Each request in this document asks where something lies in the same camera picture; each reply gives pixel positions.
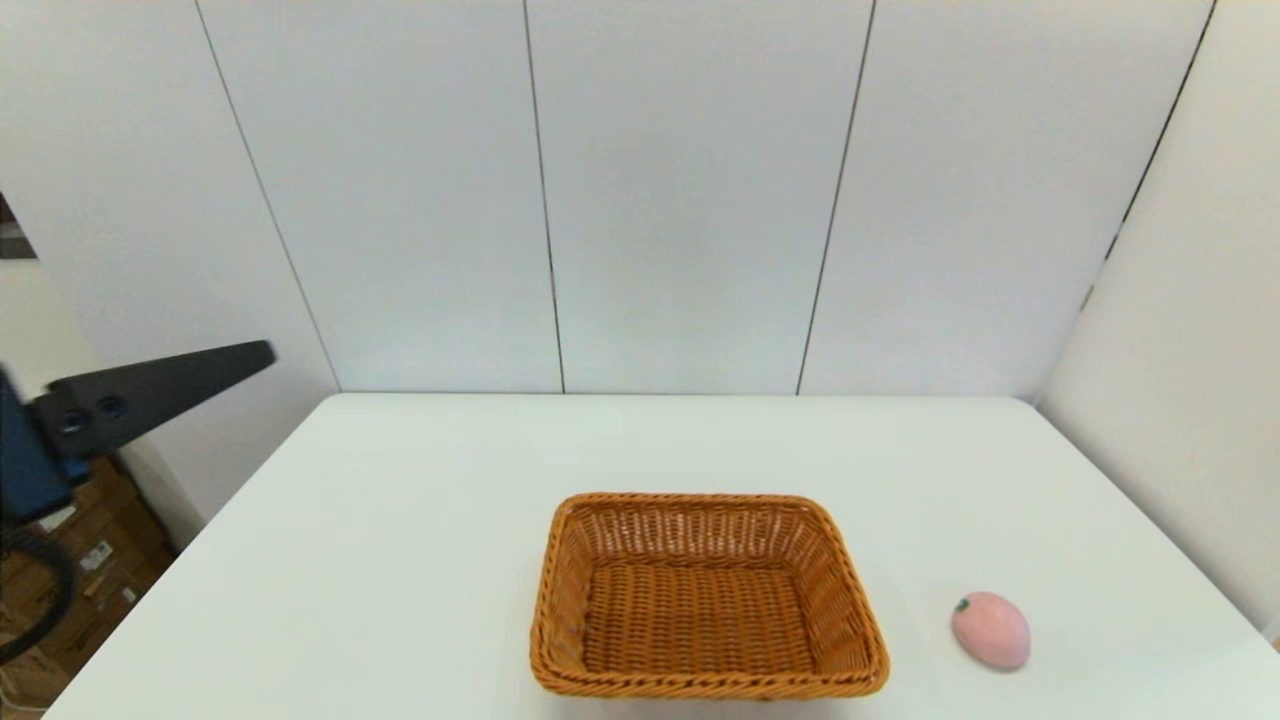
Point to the brown cardboard box with label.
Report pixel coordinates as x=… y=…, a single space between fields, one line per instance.
x=105 y=490
x=95 y=630
x=125 y=560

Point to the orange wicker basket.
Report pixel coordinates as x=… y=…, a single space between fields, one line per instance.
x=700 y=610

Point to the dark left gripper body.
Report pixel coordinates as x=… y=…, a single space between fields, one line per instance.
x=25 y=460

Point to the dark grey wall fixture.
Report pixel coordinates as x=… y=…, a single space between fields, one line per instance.
x=12 y=240

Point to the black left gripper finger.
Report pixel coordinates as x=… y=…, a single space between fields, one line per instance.
x=150 y=395

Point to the pink toy peach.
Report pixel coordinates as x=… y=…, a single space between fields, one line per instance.
x=990 y=630

